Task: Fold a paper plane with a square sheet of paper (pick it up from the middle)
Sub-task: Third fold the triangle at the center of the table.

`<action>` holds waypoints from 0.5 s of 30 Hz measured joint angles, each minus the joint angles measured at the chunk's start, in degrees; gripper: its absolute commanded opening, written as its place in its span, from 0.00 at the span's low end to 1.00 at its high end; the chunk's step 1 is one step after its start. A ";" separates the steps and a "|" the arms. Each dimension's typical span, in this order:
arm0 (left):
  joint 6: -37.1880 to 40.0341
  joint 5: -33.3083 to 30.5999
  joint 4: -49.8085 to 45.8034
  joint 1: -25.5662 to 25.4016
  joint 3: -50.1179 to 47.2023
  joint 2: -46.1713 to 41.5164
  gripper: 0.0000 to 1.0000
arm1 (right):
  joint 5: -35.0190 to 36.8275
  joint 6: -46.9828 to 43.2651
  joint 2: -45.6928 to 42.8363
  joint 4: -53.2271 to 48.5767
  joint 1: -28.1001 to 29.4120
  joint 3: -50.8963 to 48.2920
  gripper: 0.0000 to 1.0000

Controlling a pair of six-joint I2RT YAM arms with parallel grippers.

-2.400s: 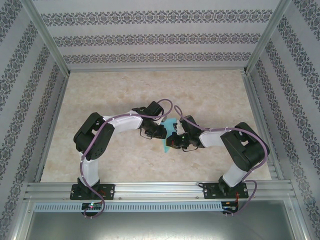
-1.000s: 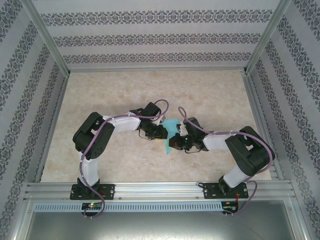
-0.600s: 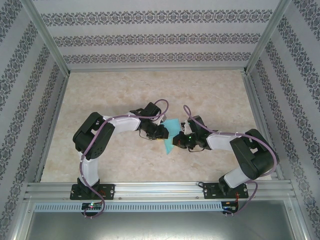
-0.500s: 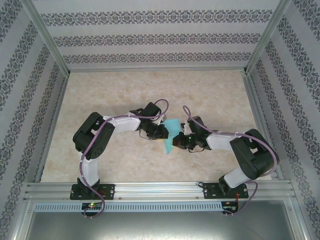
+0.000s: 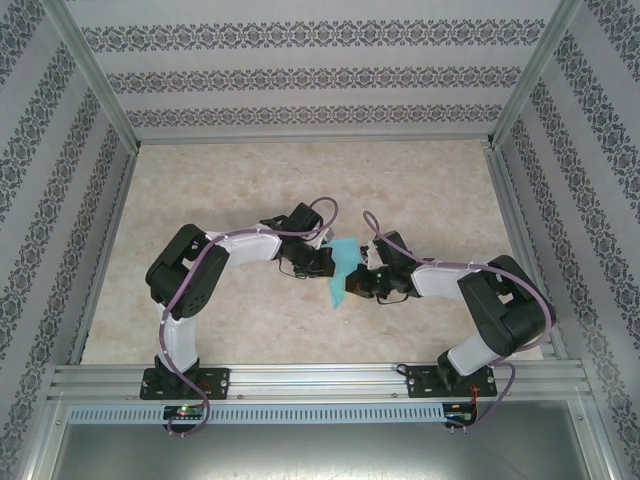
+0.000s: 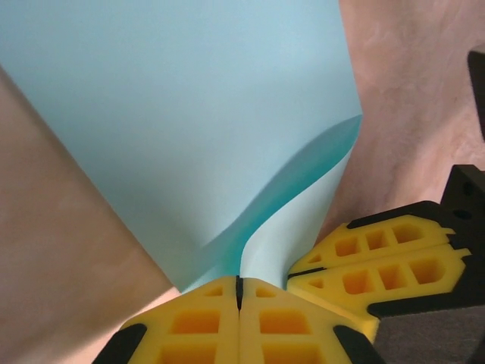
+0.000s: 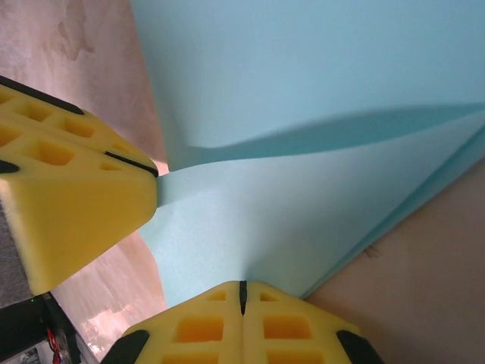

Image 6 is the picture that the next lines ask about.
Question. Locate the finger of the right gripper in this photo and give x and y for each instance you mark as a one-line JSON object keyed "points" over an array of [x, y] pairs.
{"points": [[379, 280], [379, 239]]}

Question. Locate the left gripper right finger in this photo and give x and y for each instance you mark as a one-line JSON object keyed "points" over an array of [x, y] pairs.
{"points": [[288, 330]]}

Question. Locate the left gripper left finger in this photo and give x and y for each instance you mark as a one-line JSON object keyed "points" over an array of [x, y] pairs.
{"points": [[197, 326]]}

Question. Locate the light blue paper sheet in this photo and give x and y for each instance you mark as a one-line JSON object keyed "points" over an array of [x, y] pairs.
{"points": [[170, 113]]}

